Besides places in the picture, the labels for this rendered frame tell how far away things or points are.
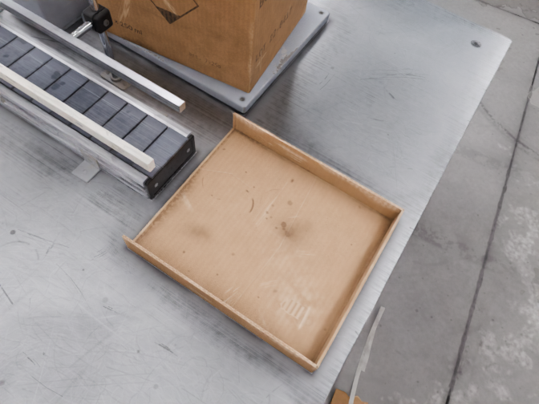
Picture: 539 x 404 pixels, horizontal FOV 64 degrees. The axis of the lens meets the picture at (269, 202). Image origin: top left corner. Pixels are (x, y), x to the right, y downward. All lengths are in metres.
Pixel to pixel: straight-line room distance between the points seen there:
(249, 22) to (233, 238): 0.30
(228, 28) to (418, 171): 0.37
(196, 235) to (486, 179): 1.49
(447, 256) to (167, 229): 1.24
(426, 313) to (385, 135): 0.93
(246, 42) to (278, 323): 0.40
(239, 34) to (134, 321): 0.43
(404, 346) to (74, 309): 1.13
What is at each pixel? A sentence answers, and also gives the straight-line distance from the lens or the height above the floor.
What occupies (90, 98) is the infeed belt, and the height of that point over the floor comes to 0.88.
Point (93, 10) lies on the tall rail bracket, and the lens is 0.72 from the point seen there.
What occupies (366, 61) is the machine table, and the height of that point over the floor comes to 0.83.
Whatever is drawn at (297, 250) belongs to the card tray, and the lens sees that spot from 0.63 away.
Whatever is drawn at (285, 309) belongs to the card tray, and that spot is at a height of 0.83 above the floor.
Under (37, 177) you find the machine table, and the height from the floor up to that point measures 0.83.
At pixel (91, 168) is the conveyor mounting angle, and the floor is 0.83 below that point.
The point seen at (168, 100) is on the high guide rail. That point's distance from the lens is 0.60.
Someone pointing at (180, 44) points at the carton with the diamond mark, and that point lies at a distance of 0.76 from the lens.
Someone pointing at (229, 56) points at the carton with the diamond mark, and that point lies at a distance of 0.72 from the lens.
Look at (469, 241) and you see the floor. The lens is 1.77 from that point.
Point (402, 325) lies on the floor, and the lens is 1.55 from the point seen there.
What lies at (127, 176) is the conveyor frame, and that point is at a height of 0.86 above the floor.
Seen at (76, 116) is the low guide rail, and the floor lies 0.91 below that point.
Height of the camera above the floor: 1.41
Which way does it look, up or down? 62 degrees down
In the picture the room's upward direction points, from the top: 11 degrees clockwise
